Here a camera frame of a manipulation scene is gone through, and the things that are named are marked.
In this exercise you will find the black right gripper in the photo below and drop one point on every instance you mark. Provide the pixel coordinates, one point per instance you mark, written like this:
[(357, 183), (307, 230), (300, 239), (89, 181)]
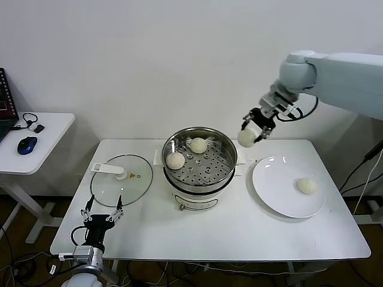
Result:
[(263, 118)]

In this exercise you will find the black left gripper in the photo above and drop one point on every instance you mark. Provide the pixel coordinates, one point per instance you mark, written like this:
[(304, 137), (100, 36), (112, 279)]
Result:
[(95, 226)]

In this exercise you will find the white steamed baozi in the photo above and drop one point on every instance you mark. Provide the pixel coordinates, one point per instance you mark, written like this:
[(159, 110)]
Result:
[(246, 139), (306, 186), (198, 146), (175, 161)]

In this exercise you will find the perforated steel steamer basket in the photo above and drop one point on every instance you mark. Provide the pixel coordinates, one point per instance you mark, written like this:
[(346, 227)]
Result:
[(206, 172)]

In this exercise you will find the white round plate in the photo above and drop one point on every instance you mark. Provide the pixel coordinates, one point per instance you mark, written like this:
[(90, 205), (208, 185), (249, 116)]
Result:
[(275, 191)]

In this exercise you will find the white side table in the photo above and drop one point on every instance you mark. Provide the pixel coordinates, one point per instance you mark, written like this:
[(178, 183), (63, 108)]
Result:
[(45, 149)]

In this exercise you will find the white electric cooker pot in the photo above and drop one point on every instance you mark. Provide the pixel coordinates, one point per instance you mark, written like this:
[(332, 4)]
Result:
[(194, 200)]

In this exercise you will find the blue and black computer mouse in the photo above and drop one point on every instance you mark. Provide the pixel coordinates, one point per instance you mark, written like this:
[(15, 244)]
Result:
[(27, 145)]

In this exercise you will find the small black device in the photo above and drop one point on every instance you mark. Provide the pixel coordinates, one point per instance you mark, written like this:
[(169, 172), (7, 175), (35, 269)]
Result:
[(39, 129)]

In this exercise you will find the black laptop with red edge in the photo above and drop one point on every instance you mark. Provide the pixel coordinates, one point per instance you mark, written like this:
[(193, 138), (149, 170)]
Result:
[(6, 98)]

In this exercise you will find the white table foot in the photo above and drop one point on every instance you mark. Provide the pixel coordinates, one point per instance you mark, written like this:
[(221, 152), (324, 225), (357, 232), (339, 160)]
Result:
[(371, 218)]

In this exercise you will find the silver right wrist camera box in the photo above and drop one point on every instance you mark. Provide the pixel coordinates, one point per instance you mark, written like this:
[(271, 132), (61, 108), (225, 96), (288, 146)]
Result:
[(288, 110)]

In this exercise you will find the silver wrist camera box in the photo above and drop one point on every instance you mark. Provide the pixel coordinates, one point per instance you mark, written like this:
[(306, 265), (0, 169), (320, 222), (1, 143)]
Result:
[(288, 110), (83, 254)]

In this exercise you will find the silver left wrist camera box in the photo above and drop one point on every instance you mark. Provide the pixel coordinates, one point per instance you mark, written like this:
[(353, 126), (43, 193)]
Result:
[(83, 254)]

